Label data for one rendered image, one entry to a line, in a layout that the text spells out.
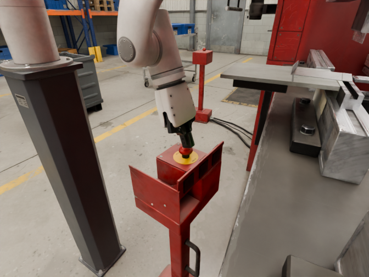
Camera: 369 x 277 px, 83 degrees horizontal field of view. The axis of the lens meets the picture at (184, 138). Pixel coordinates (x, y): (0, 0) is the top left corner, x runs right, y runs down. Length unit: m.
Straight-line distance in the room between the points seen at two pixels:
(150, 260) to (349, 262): 1.10
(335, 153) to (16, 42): 0.79
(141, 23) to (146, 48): 0.04
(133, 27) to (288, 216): 0.41
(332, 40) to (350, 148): 1.11
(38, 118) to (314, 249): 0.73
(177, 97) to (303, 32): 1.08
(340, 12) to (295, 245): 1.30
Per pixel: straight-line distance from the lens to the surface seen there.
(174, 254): 0.84
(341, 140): 0.43
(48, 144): 0.81
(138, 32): 0.44
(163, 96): 0.51
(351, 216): 0.41
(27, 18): 0.75
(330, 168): 0.46
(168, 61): 0.50
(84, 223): 1.04
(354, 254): 0.29
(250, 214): 0.35
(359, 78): 0.64
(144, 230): 1.42
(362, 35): 0.61
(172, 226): 0.56
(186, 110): 0.54
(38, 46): 0.75
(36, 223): 1.70
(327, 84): 0.57
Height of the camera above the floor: 1.13
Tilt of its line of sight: 30 degrees down
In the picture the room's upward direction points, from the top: straight up
